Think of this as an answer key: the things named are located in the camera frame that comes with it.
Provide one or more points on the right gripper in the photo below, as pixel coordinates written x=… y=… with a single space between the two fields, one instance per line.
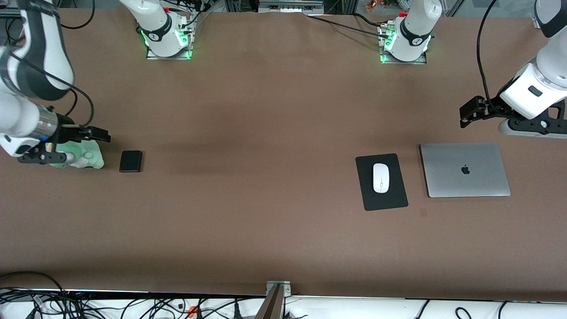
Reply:
x=67 y=130

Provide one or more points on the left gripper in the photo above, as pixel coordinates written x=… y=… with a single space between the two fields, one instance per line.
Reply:
x=495 y=107

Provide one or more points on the black phone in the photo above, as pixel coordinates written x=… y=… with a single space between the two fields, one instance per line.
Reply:
x=130 y=161

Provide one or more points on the white computer mouse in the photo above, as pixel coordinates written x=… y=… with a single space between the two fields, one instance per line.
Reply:
x=377 y=181

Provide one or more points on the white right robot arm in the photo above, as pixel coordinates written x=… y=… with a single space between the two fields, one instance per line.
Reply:
x=155 y=26

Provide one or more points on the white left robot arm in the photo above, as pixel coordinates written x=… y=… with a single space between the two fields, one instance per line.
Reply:
x=416 y=26

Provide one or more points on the black mouse pad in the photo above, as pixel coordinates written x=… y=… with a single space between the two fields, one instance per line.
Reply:
x=398 y=195

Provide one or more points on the green dinosaur plush toy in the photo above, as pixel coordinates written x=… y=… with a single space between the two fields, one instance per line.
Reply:
x=88 y=155

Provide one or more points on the silver laptop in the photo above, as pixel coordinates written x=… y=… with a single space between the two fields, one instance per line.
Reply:
x=452 y=177

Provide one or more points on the orange plug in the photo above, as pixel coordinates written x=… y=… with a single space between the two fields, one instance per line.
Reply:
x=192 y=311

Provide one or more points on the grey power box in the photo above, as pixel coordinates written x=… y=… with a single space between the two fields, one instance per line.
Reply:
x=290 y=6

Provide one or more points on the dark metal beam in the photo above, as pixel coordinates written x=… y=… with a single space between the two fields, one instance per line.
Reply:
x=271 y=305

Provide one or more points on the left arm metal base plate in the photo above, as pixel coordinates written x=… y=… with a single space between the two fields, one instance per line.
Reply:
x=421 y=62

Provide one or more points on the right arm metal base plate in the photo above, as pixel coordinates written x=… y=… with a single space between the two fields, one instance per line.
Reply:
x=151 y=56

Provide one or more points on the metal table edge bracket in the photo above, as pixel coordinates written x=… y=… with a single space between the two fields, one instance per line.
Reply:
x=270 y=285

